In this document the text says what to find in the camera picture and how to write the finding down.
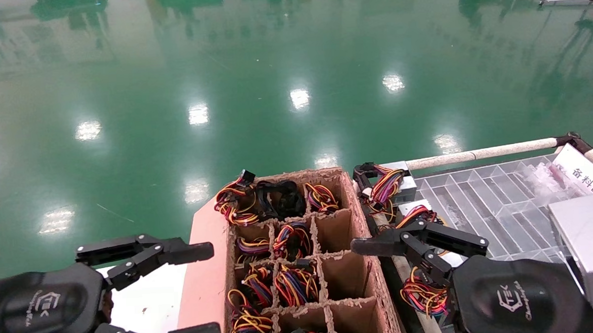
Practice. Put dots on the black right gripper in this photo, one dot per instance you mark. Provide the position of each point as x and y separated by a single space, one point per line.
517 302

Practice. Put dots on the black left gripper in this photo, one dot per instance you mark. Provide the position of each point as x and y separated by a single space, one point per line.
37 313

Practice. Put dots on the clear plastic divided tray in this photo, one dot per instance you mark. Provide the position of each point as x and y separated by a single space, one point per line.
498 202

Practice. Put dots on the brown cardboard divider box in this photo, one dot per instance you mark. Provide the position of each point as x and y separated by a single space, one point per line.
341 274

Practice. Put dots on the clear plastic bag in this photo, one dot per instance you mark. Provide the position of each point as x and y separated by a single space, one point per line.
545 178

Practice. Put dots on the white sign with Chinese text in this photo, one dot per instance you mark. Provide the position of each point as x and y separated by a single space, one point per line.
584 174

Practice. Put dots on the black pipe connector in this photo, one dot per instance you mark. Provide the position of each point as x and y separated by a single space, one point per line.
570 138

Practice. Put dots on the grey metal frame bar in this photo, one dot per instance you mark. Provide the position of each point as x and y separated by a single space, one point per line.
406 263

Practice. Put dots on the long white pipe rail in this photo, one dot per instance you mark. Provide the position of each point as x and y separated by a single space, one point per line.
476 154

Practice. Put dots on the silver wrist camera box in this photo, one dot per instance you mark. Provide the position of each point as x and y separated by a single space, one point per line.
585 244

